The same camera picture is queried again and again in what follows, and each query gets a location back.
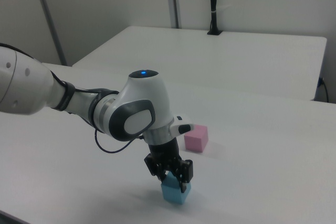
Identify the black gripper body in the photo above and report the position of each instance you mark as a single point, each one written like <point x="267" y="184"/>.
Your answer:
<point x="164" y="153"/>

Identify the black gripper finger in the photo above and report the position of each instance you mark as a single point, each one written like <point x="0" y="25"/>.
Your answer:
<point x="183" y="186"/>
<point x="162" y="176"/>

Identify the blue cube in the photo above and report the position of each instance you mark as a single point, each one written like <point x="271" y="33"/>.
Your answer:
<point x="173" y="193"/>

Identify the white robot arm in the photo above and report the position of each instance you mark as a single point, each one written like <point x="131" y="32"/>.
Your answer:
<point x="141" y="95"/>

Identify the pink cube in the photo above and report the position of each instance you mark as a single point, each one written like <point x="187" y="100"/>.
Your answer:
<point x="195" y="140"/>

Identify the black pole with clamp base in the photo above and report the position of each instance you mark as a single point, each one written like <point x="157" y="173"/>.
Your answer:
<point x="213" y="3"/>

